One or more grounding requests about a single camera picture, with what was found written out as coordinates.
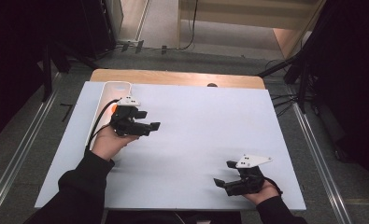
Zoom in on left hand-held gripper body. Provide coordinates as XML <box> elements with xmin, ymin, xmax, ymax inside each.
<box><xmin>109</xmin><ymin>95</ymin><xmax>152</xmax><ymax>137</ymax></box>

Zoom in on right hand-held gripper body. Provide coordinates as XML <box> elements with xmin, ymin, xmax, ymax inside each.
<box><xmin>223</xmin><ymin>154</ymin><xmax>274</xmax><ymax>197</ymax></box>

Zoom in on long white plastic bin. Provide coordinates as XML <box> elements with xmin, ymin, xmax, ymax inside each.
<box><xmin>85</xmin><ymin>80</ymin><xmax>134</xmax><ymax>151</ymax></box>

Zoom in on person's right hand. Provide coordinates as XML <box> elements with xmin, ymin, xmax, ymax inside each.
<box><xmin>242</xmin><ymin>179</ymin><xmax>281</xmax><ymax>206</ymax></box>

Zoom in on person's left hand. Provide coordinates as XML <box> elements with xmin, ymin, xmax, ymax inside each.
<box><xmin>91</xmin><ymin>123</ymin><xmax>140</xmax><ymax>162</ymax></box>

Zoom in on white board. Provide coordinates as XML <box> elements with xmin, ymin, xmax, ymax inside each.
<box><xmin>34</xmin><ymin>80</ymin><xmax>307</xmax><ymax>212</ymax></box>

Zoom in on wooden table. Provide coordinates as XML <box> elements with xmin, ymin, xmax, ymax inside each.
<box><xmin>89</xmin><ymin>68</ymin><xmax>266</xmax><ymax>91</ymax></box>

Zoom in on black metal stand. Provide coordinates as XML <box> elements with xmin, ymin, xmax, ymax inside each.
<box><xmin>256</xmin><ymin>0</ymin><xmax>333</xmax><ymax>115</ymax></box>
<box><xmin>39</xmin><ymin>39</ymin><xmax>100</xmax><ymax>103</ymax></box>

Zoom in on black cabinet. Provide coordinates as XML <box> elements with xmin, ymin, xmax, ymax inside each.
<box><xmin>78</xmin><ymin>0</ymin><xmax>119</xmax><ymax>60</ymax></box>

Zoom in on light wooden shelf unit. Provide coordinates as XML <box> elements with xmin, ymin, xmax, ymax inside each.
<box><xmin>176</xmin><ymin>0</ymin><xmax>327</xmax><ymax>60</ymax></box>

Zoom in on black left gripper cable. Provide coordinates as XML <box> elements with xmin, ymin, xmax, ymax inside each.
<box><xmin>84</xmin><ymin>98</ymin><xmax>121</xmax><ymax>151</ymax></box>

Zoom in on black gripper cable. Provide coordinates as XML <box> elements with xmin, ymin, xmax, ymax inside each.
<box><xmin>263</xmin><ymin>175</ymin><xmax>284</xmax><ymax>197</ymax></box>
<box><xmin>84</xmin><ymin>98</ymin><xmax>121</xmax><ymax>151</ymax></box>

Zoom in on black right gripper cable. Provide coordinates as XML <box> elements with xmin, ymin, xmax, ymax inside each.
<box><xmin>263</xmin><ymin>175</ymin><xmax>284</xmax><ymax>197</ymax></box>

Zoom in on metal floor rail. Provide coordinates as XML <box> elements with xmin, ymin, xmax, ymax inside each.
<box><xmin>291</xmin><ymin>102</ymin><xmax>353</xmax><ymax>224</ymax></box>
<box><xmin>0</xmin><ymin>72</ymin><xmax>64</xmax><ymax>224</ymax></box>

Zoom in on black floor cables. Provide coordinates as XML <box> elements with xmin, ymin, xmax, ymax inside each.
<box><xmin>269</xmin><ymin>91</ymin><xmax>302</xmax><ymax>119</ymax></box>

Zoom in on hanging black cable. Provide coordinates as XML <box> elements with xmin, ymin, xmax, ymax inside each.
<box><xmin>177</xmin><ymin>0</ymin><xmax>200</xmax><ymax>51</ymax></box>

